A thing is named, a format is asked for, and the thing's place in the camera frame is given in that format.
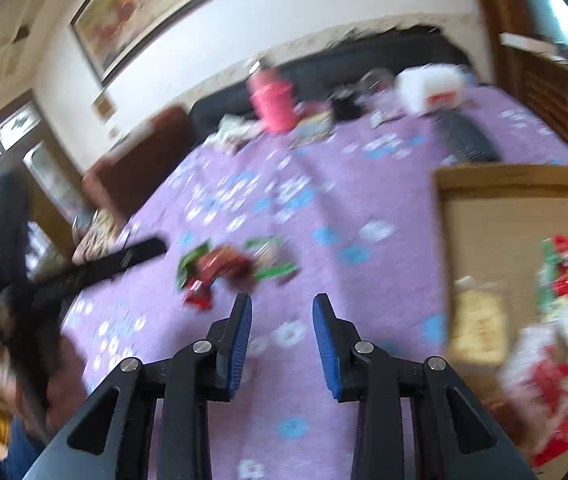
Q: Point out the pink bottle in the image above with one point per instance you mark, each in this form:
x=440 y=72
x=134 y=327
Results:
x=271 y=100

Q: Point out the green and white snack packet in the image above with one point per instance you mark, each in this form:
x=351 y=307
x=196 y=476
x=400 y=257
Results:
x=274 y=271

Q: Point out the brown upholstered chair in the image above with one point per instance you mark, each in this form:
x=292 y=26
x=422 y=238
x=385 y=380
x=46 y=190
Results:
x=139 y=160

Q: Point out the small red snack packet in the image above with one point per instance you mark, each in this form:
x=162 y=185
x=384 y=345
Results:
x=199 y=296

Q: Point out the pile of mixed snack packets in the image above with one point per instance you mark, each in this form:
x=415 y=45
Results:
x=543 y=380

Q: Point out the brown red snack packet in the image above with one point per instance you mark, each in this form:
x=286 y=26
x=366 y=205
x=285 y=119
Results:
x=224 y=262

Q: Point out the clear glass cup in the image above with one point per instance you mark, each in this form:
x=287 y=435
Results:
x=378 y=85

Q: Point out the person's left hand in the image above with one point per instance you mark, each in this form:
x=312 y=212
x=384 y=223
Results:
x=69 y=385

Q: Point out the cardboard box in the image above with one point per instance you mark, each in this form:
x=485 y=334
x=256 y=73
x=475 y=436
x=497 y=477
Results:
x=493 y=225

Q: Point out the patterned cloth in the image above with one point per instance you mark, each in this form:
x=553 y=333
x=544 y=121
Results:
x=96 y=235

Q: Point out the small black pouch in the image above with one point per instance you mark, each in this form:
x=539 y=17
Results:
x=346 y=105

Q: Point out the white flat box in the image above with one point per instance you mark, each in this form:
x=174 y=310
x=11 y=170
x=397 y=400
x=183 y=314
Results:
x=528 y=43

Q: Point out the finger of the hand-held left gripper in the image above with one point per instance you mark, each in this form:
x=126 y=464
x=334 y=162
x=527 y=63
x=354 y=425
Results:
x=129 y=257
x=6 y=240

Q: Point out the small yellow wall plaque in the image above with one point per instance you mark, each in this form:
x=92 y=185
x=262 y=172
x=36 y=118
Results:
x=104 y=108

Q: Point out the crumpled paper wrappers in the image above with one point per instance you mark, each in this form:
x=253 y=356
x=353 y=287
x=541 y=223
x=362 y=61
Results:
x=236 y=132

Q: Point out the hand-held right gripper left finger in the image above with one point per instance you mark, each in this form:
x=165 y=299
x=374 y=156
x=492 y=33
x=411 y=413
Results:
x=236 y=350

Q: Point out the window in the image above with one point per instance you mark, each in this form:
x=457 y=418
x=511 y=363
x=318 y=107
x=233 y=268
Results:
x=14 y=125

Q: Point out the cream snack packet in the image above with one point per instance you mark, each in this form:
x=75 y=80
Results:
x=478 y=325

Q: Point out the small colourful booklet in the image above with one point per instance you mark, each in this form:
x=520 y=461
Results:
x=314 y=127

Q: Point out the framed painting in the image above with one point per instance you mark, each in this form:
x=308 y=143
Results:
x=164 y=0

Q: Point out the wooden cabinet with clutter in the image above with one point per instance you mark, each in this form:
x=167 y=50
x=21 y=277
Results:
x=558 y=100

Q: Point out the white jar red label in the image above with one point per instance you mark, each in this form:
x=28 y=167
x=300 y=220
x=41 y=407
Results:
x=423 y=87

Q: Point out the black sofa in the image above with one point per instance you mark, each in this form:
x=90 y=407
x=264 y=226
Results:
x=324 y=67

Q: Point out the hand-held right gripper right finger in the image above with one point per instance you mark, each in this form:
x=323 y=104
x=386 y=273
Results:
x=329 y=350

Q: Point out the black textured case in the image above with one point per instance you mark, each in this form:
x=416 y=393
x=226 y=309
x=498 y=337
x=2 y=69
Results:
x=468 y=137

